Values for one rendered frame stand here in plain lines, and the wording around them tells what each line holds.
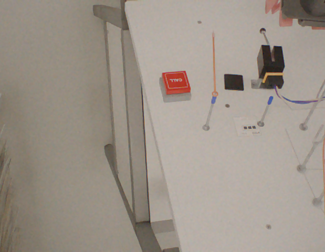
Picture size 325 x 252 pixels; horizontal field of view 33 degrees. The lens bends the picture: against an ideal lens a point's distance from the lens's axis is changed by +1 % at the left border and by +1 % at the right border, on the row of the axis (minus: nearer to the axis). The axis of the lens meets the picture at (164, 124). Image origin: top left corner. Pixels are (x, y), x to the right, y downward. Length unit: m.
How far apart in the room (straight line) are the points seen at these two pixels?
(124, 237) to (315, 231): 1.49
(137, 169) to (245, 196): 0.51
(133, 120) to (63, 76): 0.81
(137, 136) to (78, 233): 1.02
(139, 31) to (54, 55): 0.98
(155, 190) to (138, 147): 0.13
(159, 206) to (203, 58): 0.49
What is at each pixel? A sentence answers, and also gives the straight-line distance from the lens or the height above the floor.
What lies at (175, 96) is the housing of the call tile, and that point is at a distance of 1.08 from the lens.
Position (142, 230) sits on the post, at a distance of 1.45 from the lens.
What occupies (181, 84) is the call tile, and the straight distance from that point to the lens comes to 1.07.
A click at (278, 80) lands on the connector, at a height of 1.18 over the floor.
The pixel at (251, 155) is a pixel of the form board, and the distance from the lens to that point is 1.04.
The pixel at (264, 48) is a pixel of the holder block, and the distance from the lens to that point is 1.10.
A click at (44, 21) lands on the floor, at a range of 2.15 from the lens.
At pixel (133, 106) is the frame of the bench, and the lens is 1.39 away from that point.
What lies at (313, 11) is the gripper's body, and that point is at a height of 1.38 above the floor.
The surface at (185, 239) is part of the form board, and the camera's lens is 0.93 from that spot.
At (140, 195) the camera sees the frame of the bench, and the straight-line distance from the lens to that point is 1.46.
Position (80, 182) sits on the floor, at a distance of 2.28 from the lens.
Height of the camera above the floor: 2.14
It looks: 72 degrees down
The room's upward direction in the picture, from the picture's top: 138 degrees clockwise
